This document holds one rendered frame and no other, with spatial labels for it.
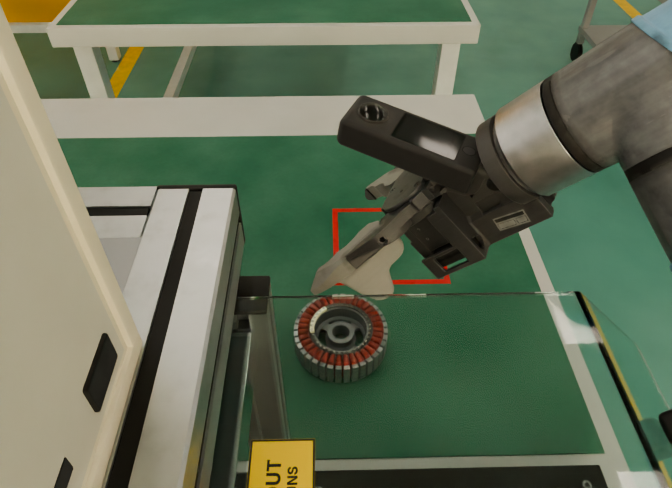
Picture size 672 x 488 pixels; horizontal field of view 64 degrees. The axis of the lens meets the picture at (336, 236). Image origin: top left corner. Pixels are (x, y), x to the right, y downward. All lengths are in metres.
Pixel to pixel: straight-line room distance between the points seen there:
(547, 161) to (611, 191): 1.94
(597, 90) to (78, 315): 0.31
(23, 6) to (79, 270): 3.72
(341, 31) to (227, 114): 0.48
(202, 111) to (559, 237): 1.35
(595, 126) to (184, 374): 0.28
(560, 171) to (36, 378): 0.33
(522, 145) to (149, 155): 0.75
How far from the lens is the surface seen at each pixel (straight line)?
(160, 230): 0.30
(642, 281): 2.01
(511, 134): 0.40
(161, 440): 0.22
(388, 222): 0.43
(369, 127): 0.43
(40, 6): 3.85
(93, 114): 1.19
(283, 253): 0.79
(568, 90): 0.39
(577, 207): 2.20
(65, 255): 0.19
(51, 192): 0.18
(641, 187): 0.38
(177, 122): 1.11
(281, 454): 0.27
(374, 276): 0.47
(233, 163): 0.97
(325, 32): 1.47
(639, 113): 0.37
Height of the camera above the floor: 1.31
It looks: 44 degrees down
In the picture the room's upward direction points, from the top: straight up
